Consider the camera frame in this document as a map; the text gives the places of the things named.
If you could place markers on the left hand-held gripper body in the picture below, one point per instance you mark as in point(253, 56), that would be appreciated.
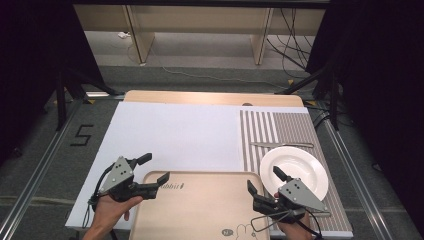
point(118, 175)

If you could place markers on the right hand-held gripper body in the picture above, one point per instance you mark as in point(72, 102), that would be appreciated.
point(298, 196)

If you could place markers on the white plate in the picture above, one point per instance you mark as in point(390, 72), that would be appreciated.
point(300, 163)

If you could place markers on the silver knife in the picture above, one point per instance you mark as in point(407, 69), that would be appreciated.
point(283, 145)

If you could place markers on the beige tray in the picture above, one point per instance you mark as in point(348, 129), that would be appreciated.
point(200, 206)

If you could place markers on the person's right hand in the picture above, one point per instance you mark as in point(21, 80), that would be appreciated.
point(296, 231)

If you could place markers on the person's left hand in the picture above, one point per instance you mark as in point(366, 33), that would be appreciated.
point(110, 210)

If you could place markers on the white board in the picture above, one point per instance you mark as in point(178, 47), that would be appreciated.
point(173, 133)

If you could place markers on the striped placemat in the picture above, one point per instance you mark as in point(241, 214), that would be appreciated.
point(293, 126)

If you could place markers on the yellow tape corner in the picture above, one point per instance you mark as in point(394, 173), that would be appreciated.
point(291, 81)
point(311, 102)
point(90, 101)

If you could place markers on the wooden table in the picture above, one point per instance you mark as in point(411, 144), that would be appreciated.
point(200, 98)

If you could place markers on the black metal stand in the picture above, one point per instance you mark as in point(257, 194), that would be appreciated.
point(60, 100)
point(334, 100)

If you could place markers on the white plug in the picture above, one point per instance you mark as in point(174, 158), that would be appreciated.
point(123, 34)

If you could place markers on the black curtain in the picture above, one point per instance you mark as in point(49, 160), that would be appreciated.
point(30, 50)
point(383, 66)

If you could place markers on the wooden shelf unit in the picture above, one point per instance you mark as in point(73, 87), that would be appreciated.
point(200, 20)

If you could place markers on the aluminium rail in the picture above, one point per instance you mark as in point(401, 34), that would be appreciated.
point(346, 163)
point(41, 166)

